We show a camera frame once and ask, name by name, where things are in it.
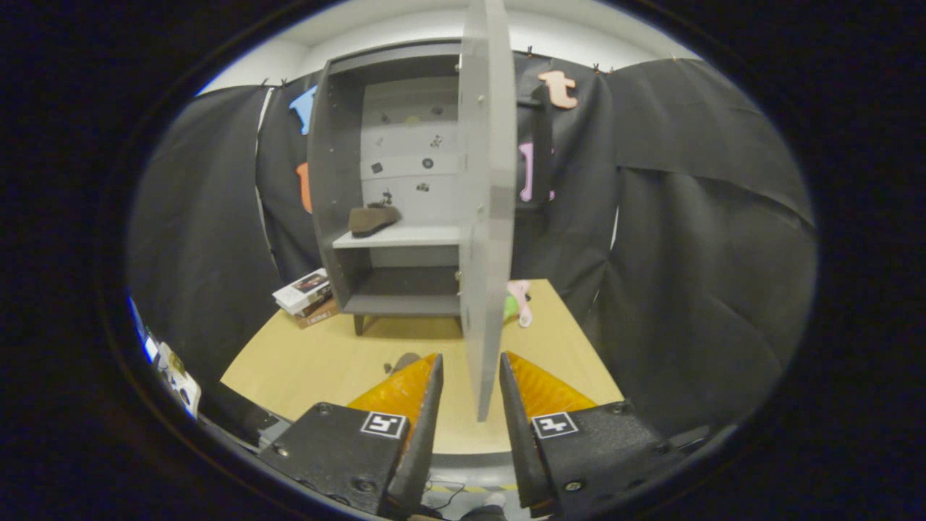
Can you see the white printed board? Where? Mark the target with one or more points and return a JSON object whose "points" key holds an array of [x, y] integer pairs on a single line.
{"points": [[177, 376]]}

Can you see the light grey shoe cabinet door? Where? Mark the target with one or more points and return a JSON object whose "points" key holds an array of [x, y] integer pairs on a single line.
{"points": [[488, 217]]}

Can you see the brown fluffy shoe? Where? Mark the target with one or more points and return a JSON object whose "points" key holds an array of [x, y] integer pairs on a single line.
{"points": [[405, 360], [372, 219]]}

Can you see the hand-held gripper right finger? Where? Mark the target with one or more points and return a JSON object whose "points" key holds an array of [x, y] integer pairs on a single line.
{"points": [[517, 441]]}

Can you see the grey shoe cabinet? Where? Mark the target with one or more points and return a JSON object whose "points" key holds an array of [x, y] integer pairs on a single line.
{"points": [[336, 181]]}

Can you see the pink and green plush toy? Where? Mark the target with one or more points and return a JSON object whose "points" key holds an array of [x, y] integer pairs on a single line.
{"points": [[522, 304]]}

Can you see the black backdrop cloth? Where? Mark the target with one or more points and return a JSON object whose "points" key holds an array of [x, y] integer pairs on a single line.
{"points": [[687, 253]]}

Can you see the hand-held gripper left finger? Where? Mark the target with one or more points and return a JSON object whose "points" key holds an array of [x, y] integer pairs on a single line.
{"points": [[427, 441]]}

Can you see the brown flat box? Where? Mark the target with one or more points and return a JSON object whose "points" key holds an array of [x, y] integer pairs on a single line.
{"points": [[318, 315]]}

